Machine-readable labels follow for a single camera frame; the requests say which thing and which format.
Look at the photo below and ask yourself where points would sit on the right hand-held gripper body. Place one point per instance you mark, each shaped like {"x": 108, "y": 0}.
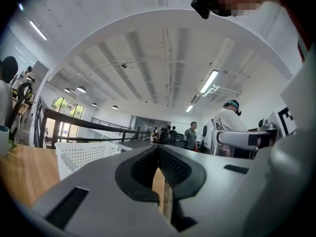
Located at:
{"x": 284, "y": 117}

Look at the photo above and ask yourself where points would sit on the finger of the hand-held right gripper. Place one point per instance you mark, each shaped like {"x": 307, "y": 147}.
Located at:
{"x": 234, "y": 138}

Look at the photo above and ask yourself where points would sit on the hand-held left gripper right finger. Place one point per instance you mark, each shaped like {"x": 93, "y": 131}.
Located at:
{"x": 217, "y": 189}

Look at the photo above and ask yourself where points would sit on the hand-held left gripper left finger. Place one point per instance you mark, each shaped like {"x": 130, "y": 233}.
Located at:
{"x": 98, "y": 194}

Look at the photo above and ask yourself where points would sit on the white plastic basket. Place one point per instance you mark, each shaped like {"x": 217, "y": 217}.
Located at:
{"x": 84, "y": 154}

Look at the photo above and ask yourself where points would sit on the white ceiling pipe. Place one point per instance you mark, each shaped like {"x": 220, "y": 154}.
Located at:
{"x": 217, "y": 89}

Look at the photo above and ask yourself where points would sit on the short ceiling tube light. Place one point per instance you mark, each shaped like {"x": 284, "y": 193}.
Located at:
{"x": 189, "y": 108}

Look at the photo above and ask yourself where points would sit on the long ceiling tube light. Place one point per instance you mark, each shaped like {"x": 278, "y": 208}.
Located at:
{"x": 209, "y": 81}

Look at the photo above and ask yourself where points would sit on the black balcony railing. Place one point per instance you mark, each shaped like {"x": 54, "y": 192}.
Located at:
{"x": 111, "y": 125}

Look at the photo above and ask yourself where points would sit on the black stair railing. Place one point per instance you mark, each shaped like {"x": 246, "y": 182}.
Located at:
{"x": 86, "y": 123}

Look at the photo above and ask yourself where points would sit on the glass entrance doors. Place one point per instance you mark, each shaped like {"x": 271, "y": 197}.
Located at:
{"x": 69, "y": 107}

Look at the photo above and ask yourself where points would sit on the green leaf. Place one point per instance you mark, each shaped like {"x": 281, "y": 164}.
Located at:
{"x": 11, "y": 146}

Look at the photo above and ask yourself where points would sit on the pale teal mug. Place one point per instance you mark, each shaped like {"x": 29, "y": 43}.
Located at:
{"x": 3, "y": 139}

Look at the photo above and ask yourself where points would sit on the rectangular ceiling light panel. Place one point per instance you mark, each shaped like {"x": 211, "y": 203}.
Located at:
{"x": 38, "y": 30}

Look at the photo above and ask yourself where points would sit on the black ceiling camera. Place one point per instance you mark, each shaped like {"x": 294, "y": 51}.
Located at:
{"x": 124, "y": 66}

